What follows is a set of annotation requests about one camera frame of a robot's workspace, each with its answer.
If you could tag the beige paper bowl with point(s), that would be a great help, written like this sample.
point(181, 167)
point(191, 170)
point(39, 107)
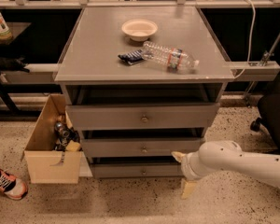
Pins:
point(139, 30)

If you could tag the metal can in box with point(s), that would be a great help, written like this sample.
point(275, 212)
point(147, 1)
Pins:
point(61, 129)

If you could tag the grey bottom drawer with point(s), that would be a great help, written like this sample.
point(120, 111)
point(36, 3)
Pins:
point(127, 170)

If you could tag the dark blue snack packet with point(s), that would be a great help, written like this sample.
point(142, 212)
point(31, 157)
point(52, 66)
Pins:
point(132, 57)

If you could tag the black office chair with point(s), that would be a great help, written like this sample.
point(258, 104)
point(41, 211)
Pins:
point(269, 112)

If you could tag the orange white sneaker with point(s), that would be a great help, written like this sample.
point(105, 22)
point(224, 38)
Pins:
point(13, 187)

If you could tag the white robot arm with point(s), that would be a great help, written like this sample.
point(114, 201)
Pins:
point(226, 155)

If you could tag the black side table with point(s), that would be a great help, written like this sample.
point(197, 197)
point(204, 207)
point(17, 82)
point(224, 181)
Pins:
point(9, 64)

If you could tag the cardboard box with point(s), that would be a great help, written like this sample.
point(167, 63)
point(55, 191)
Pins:
point(45, 164)

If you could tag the grey top drawer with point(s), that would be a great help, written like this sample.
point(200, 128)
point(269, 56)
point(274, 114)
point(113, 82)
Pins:
point(142, 116)

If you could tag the yellow sponge in box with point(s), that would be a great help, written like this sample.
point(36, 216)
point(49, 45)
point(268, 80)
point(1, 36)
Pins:
point(73, 146)

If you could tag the grey drawer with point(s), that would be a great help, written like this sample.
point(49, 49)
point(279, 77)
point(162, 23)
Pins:
point(142, 116)
point(127, 170)
point(138, 147)

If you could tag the clear plastic water bottle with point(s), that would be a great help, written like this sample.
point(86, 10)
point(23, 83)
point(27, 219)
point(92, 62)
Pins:
point(174, 59)

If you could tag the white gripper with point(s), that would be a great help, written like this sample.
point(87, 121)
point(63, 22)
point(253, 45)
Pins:
point(187, 166)

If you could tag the grey drawer cabinet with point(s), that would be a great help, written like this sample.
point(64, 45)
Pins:
point(92, 74)

